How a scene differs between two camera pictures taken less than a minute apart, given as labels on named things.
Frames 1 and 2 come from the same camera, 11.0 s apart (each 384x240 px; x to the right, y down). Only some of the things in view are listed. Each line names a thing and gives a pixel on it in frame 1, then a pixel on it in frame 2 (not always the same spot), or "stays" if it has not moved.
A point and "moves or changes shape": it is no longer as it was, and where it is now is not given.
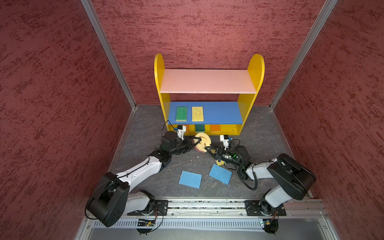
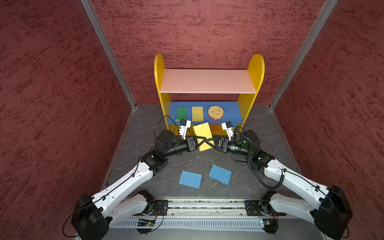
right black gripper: (217, 155) -> (214, 139)
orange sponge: (215, 128) stays
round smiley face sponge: (201, 141) moves or changes shape
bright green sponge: (181, 114) stays
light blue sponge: (220, 173) stays
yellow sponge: (197, 113) stays
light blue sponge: (190, 179) stays
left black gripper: (189, 143) stays
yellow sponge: (218, 163) -> (203, 130)
